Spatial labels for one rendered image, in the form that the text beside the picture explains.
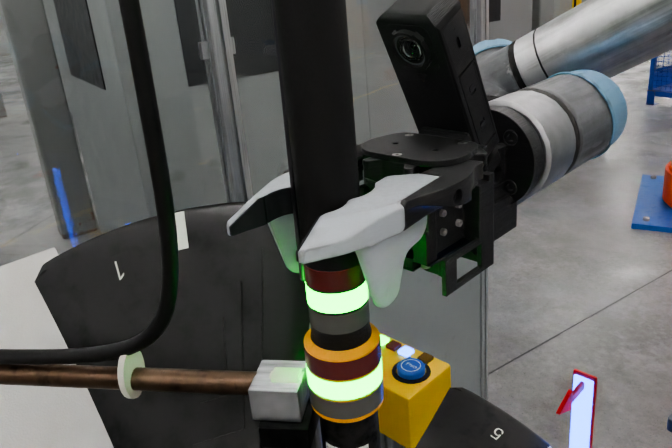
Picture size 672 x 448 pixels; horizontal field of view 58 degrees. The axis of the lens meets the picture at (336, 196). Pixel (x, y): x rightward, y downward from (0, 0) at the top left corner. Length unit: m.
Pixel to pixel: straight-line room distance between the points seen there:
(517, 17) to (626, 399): 3.11
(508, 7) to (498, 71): 4.24
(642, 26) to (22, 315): 0.64
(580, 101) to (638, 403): 2.23
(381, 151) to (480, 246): 0.08
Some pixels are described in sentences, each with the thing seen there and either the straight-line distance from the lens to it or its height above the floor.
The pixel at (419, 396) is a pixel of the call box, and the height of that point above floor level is 1.06.
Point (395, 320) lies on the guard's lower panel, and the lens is 1.65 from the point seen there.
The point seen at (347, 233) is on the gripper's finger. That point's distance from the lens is 0.28.
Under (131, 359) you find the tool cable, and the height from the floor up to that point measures 1.40.
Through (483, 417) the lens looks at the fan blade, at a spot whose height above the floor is 1.18.
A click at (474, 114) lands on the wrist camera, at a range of 0.38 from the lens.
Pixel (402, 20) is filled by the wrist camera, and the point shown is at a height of 1.59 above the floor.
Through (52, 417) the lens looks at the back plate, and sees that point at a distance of 0.67.
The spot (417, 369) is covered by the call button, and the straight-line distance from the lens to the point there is 0.89.
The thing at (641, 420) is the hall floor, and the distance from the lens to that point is 2.59.
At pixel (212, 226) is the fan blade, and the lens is 0.49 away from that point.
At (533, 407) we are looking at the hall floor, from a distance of 2.56.
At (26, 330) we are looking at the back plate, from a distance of 0.69.
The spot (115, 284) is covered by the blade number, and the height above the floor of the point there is 1.41.
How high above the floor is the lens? 1.62
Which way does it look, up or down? 20 degrees down
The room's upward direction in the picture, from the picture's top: 5 degrees counter-clockwise
